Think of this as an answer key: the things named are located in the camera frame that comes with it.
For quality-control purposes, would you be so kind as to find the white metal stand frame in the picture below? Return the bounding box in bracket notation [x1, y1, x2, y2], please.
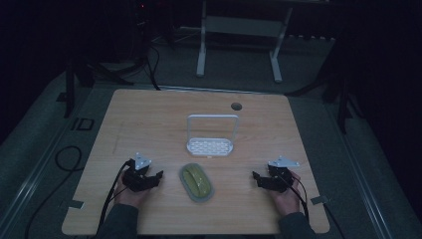
[195, 0, 295, 84]

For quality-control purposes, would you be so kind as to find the grey tape piece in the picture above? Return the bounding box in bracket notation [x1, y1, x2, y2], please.
[67, 199, 86, 210]
[310, 195, 330, 206]

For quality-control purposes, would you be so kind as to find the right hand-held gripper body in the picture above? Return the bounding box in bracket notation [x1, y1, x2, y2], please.
[263, 155, 301, 194]

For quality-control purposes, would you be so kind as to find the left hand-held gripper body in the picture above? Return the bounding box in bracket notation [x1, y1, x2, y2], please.
[121, 151, 160, 193]

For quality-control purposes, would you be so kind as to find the black floor cable loop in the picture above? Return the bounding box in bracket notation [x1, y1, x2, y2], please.
[23, 144, 85, 239]

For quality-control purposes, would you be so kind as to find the person's right hand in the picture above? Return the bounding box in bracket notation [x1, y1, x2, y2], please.
[268, 170, 303, 217]

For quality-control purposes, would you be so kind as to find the black tripod stand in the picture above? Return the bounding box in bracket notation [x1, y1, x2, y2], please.
[63, 49, 135, 120]

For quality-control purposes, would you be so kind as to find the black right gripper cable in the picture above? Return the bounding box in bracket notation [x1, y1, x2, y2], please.
[281, 175, 311, 223]

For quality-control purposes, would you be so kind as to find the thin black floor cable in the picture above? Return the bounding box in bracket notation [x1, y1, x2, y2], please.
[321, 202, 347, 239]

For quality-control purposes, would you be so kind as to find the person's left hand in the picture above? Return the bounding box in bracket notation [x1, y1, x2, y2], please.
[113, 169, 151, 210]

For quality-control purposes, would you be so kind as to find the white slotted rack with handle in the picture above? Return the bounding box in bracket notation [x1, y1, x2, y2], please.
[185, 114, 240, 158]

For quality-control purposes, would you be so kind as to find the black metal stand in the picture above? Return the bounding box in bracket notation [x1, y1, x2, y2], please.
[320, 74, 357, 135]

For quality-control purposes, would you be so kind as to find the yellow-green oval dish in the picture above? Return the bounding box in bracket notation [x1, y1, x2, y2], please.
[178, 162, 215, 203]

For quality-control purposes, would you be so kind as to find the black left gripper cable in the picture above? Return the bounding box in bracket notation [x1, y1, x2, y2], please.
[98, 159, 133, 235]

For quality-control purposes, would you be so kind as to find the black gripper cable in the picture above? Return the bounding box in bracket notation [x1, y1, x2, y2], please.
[281, 175, 311, 223]
[98, 159, 133, 235]

